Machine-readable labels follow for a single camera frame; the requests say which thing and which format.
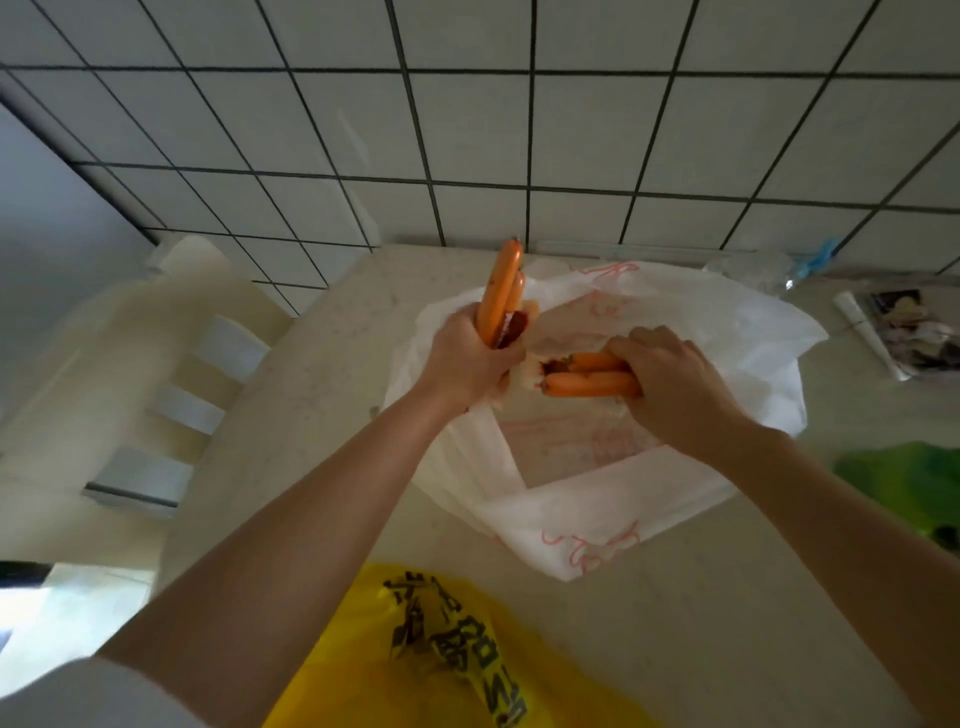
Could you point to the person's right forearm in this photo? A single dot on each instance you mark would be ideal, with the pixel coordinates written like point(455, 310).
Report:
point(847, 540)

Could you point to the white slatted chair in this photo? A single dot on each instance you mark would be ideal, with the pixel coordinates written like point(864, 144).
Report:
point(112, 360)

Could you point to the person's left forearm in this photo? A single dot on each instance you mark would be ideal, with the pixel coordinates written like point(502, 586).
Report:
point(285, 562)

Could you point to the green bag roll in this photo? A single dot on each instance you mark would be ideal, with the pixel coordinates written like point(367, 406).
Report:
point(907, 480)

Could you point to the person's right hand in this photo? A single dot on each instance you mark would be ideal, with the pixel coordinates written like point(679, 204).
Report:
point(675, 397)

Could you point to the person's left hand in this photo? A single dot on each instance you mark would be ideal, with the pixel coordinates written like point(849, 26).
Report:
point(457, 367)

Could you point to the round dining table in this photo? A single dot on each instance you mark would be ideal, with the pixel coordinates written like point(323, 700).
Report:
point(712, 615)

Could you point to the small clear blue-cap bottle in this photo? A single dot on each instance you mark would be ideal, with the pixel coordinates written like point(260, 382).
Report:
point(765, 266)

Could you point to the white plastic bag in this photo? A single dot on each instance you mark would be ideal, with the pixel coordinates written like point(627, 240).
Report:
point(712, 337)

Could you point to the yellow plastic bag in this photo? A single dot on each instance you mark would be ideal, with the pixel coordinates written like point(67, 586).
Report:
point(352, 675)

